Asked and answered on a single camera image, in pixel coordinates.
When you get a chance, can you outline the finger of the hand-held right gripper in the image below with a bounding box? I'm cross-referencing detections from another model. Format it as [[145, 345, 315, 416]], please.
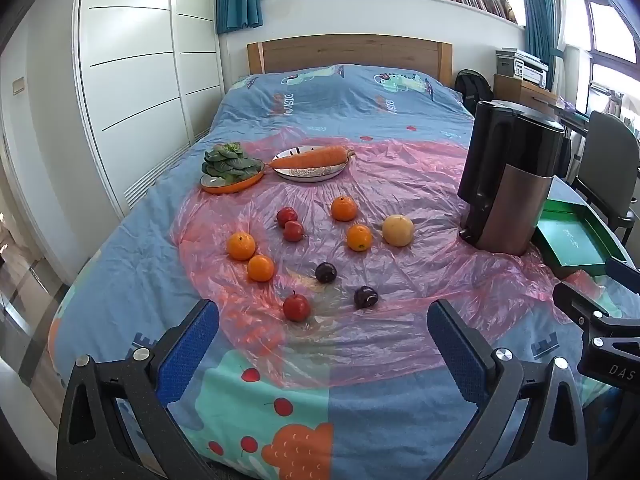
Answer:
[[552, 281, 612, 332], [605, 256, 640, 285]]

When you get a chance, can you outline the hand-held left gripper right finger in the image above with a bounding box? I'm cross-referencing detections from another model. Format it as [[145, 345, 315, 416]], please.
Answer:
[[426, 299, 588, 480]]

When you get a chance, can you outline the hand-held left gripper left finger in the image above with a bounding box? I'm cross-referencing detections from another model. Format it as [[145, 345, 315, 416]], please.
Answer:
[[56, 299, 221, 480]]

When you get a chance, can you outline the green tray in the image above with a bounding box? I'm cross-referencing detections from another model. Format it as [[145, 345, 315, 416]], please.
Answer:
[[530, 199, 628, 279]]

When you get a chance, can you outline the orange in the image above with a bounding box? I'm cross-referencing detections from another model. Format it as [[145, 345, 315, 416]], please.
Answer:
[[226, 231, 257, 261], [247, 254, 276, 283], [331, 196, 358, 222], [347, 223, 374, 252]]

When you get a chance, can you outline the yellow pear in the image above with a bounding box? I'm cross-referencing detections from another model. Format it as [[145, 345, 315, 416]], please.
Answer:
[[382, 214, 415, 248]]

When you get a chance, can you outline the grey chair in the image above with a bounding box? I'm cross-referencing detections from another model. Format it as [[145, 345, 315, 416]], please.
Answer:
[[570, 111, 640, 233]]

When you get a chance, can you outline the black and steel kettle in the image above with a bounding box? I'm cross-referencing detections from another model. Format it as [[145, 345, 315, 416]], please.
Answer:
[[457, 100, 566, 257]]

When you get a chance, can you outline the glass top desk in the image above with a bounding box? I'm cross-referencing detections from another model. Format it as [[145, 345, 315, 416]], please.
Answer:
[[550, 100, 592, 136]]

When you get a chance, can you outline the pink plastic sheet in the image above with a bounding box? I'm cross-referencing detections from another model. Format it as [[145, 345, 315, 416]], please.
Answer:
[[172, 132, 608, 388]]

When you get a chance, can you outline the orange plate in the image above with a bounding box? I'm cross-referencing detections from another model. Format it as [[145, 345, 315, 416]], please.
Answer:
[[200, 160, 266, 195]]

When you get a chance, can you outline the green leafy vegetable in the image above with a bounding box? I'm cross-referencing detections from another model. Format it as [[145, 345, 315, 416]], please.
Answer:
[[202, 142, 263, 185]]

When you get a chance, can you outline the wooden dresser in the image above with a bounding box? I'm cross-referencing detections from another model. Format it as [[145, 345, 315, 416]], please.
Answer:
[[493, 74, 559, 111]]

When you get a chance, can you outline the white patterned plate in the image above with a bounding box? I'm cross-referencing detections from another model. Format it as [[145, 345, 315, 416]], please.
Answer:
[[272, 146, 348, 182]]

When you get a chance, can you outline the white printer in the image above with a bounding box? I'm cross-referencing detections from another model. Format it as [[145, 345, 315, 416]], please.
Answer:
[[496, 48, 549, 88]]

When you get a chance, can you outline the carrot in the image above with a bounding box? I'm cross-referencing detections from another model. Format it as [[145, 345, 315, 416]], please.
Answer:
[[270, 146, 357, 170]]

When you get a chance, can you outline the black backpack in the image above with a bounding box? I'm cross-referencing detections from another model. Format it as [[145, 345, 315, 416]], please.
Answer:
[[454, 69, 495, 117]]

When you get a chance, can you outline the dark framed window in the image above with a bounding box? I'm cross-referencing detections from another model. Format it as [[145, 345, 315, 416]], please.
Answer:
[[565, 0, 640, 111]]

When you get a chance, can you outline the white wardrobe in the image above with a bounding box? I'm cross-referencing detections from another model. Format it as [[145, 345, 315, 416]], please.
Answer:
[[75, 0, 226, 218]]

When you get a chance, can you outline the wooden bed headboard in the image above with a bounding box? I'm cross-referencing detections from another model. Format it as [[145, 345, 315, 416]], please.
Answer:
[[246, 34, 453, 86]]

